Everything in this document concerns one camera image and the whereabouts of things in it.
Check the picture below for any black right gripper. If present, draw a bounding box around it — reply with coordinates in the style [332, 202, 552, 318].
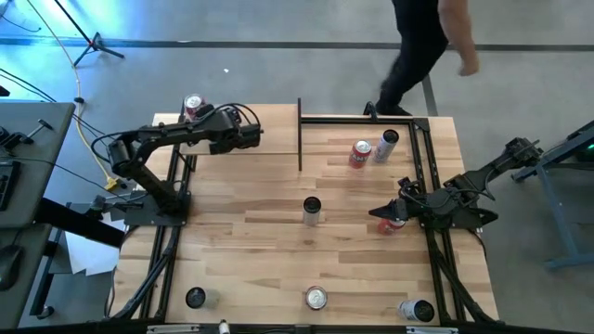
[369, 197, 427, 223]

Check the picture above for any red Coca-Cola can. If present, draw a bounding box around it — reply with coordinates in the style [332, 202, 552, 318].
[183, 93, 208, 122]

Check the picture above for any orange Fanta can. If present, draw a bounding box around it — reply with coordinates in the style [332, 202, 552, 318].
[347, 139, 373, 170]

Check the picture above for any tall white blue can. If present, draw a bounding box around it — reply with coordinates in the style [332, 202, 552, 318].
[372, 128, 401, 164]

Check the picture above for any tall beige slim can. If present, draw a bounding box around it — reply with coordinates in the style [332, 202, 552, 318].
[185, 286, 222, 311]
[302, 196, 323, 227]

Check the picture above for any red can with white label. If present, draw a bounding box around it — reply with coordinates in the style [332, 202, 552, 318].
[304, 285, 329, 312]

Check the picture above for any person's forearm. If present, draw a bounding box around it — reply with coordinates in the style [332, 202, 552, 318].
[437, 0, 479, 61]

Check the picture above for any wooden shelf with black legs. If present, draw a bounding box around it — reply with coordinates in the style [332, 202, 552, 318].
[178, 96, 303, 172]

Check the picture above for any short red soda can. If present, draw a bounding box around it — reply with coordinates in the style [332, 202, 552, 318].
[376, 216, 407, 237]

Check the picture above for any tall white black can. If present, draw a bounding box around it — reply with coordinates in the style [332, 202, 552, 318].
[396, 299, 436, 324]

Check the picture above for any white label strip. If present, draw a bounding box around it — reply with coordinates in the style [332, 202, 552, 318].
[406, 326, 459, 334]
[147, 324, 200, 334]

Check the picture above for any person's hand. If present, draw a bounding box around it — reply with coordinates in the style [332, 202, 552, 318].
[458, 54, 481, 78]

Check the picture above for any person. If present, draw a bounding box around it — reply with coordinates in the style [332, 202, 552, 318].
[374, 0, 481, 117]

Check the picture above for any blue-grey metal table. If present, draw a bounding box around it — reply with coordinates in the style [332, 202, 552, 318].
[510, 119, 594, 273]

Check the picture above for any black tripod stand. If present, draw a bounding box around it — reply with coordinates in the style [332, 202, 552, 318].
[51, 0, 126, 69]

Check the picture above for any white paper sheet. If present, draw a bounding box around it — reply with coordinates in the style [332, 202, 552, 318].
[64, 217, 126, 277]

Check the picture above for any black support beam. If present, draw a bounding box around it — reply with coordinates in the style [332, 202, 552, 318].
[34, 197, 127, 250]

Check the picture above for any grey desk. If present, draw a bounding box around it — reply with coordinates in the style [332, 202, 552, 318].
[0, 100, 77, 328]

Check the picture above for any black desk clamp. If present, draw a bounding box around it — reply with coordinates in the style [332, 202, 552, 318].
[0, 119, 55, 152]

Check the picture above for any black keyboard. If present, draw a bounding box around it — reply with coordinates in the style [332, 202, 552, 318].
[0, 160, 22, 212]

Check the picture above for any black computer mouse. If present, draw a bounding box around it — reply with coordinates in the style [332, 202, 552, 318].
[0, 244, 24, 292]

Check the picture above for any black aluminium table frame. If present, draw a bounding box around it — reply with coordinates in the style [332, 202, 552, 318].
[104, 98, 500, 326]

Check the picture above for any yellow cable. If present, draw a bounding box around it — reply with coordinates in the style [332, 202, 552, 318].
[25, 0, 123, 192]

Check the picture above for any black floor cable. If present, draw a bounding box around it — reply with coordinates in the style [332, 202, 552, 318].
[0, 68, 148, 155]

